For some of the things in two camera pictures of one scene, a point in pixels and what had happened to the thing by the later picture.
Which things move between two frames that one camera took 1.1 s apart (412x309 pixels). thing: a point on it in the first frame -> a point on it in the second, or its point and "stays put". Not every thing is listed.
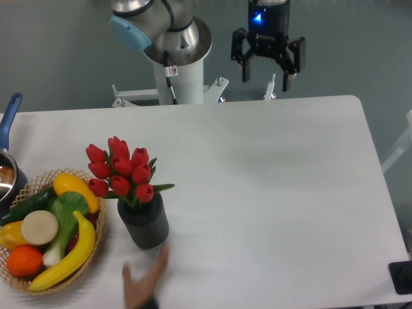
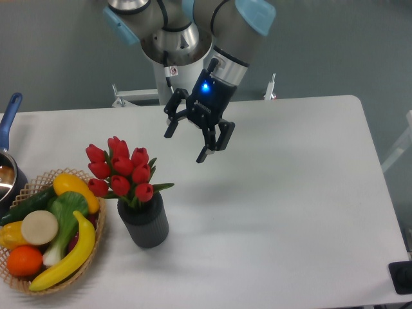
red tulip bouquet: x=124 y=174 stays put
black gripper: x=268 y=24 -> x=206 y=103
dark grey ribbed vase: x=147 y=226 stays put
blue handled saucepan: x=13 y=182 stays put
